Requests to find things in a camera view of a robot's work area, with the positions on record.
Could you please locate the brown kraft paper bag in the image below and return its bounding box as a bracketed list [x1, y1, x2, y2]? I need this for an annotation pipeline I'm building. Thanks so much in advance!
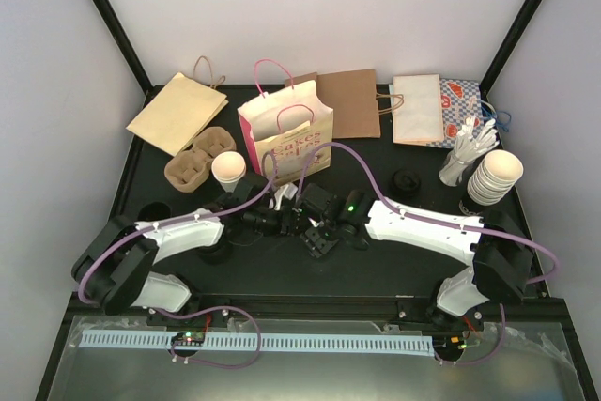
[293, 69, 381, 140]

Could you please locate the cake print paper bag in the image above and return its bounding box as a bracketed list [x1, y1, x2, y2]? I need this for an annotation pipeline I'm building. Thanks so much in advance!
[238, 79, 333, 185]

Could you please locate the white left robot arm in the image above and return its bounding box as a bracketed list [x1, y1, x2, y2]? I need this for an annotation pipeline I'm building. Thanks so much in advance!
[71, 183, 298, 325]

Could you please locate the stack of paper cups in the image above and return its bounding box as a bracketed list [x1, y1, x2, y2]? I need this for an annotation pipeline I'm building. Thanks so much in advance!
[459, 150, 524, 216]

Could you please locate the tan paper bag with handles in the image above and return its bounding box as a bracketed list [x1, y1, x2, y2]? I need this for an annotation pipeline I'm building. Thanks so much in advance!
[126, 72, 228, 156]

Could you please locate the red blue patterned bag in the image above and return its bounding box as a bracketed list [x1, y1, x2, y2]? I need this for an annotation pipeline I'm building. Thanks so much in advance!
[429, 78, 512, 148]

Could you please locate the white paper coffee cup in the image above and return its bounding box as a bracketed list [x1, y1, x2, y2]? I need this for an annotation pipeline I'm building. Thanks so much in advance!
[211, 151, 246, 193]

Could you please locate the white perforated front rail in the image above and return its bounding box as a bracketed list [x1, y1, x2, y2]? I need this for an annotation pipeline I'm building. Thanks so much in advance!
[79, 330, 434, 357]

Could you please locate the black cup lid stack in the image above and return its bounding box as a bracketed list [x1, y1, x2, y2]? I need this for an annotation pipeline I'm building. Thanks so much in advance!
[390, 169, 422, 199]

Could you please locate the white paper bag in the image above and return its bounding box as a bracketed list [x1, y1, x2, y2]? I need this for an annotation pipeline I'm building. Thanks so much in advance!
[376, 74, 444, 146]

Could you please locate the brown pulp cup carrier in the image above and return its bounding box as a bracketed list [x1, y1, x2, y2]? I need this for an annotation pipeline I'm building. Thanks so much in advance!
[163, 127, 237, 193]

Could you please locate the stack of black lids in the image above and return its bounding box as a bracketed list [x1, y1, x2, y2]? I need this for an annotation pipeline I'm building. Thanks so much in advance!
[136, 202, 172, 229]

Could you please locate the white plastic cutlery bunch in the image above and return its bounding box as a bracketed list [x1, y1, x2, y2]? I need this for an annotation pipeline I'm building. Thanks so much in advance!
[439, 116, 500, 187]

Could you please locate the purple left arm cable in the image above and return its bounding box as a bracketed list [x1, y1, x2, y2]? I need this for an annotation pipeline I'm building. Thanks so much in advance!
[77, 147, 281, 370]

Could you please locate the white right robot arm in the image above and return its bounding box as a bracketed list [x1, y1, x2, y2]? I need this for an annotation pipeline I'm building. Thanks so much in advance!
[296, 183, 533, 329]

